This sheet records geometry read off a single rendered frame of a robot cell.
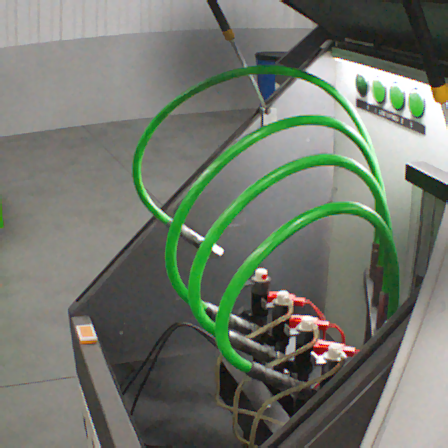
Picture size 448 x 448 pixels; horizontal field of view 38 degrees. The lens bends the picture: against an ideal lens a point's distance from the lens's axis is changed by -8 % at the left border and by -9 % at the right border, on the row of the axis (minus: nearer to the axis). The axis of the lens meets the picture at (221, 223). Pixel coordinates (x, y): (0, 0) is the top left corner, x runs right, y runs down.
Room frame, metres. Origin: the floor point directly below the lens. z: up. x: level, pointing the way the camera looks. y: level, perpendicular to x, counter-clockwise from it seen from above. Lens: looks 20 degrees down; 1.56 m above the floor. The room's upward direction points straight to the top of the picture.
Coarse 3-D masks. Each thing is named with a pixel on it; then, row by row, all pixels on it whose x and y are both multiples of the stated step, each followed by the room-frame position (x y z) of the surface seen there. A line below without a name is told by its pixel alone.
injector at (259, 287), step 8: (256, 288) 0.92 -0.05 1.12; (264, 288) 0.92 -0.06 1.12; (256, 296) 0.92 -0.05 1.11; (264, 296) 0.92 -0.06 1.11; (256, 304) 0.92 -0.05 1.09; (240, 312) 0.92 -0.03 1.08; (248, 312) 0.92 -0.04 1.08; (256, 312) 0.92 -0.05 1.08; (264, 312) 0.92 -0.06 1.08; (248, 320) 0.92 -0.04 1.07; (256, 320) 0.92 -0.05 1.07; (264, 320) 0.92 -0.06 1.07; (264, 344) 0.93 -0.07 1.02; (256, 360) 0.92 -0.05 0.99
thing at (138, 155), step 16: (208, 80) 1.01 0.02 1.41; (224, 80) 1.01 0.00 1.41; (304, 80) 1.00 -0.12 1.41; (320, 80) 1.00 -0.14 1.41; (176, 96) 1.01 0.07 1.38; (192, 96) 1.01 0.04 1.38; (336, 96) 1.00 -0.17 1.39; (160, 112) 1.01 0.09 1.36; (352, 112) 0.99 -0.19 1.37; (144, 144) 1.01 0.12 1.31; (368, 144) 0.99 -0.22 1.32; (144, 192) 1.01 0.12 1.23
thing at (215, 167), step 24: (288, 120) 0.85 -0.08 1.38; (312, 120) 0.86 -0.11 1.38; (336, 120) 0.87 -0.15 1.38; (240, 144) 0.83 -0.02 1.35; (360, 144) 0.88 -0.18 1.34; (216, 168) 0.82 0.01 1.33; (192, 192) 0.81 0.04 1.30; (384, 192) 0.90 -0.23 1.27; (168, 240) 0.80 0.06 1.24; (168, 264) 0.80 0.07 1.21; (216, 312) 0.82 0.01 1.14
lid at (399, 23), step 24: (288, 0) 1.34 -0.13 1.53; (312, 0) 1.16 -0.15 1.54; (336, 0) 1.07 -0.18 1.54; (360, 0) 0.98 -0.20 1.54; (384, 0) 0.90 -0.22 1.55; (432, 0) 0.79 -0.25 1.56; (336, 24) 1.25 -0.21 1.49; (360, 24) 1.13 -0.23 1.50; (384, 24) 1.03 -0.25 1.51; (408, 24) 0.95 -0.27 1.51; (432, 24) 0.87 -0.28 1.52; (408, 48) 1.09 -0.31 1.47
